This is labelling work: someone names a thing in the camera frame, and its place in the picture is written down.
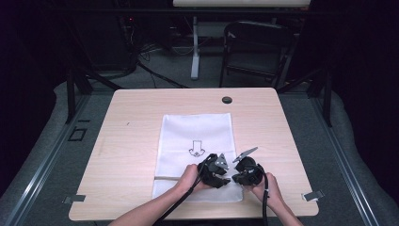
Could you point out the black folding chair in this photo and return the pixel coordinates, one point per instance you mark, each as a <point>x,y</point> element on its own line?
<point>257,34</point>

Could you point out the white mesh laundry bag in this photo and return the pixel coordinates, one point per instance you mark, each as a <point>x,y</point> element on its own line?
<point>194,132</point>

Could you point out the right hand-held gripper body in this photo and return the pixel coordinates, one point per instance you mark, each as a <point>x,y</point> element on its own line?
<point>251,172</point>

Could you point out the aluminium floor rail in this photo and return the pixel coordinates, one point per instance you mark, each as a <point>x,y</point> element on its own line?
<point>47,163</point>
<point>342,163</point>

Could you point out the black metal frame post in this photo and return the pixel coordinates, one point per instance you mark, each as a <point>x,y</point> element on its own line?
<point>70,94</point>
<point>327,100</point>

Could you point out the person's left hand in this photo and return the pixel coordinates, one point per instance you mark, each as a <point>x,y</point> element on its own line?
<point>188,179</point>

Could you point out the grey metal table clip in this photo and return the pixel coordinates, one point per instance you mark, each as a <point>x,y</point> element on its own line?
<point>312,196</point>
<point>73,198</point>

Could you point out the person's right hand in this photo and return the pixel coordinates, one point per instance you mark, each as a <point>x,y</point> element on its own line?
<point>273,188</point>

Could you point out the white desk with white leg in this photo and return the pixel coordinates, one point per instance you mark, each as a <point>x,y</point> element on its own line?
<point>195,62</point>

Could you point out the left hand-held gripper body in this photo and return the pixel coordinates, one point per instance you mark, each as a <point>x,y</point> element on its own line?
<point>210,174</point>

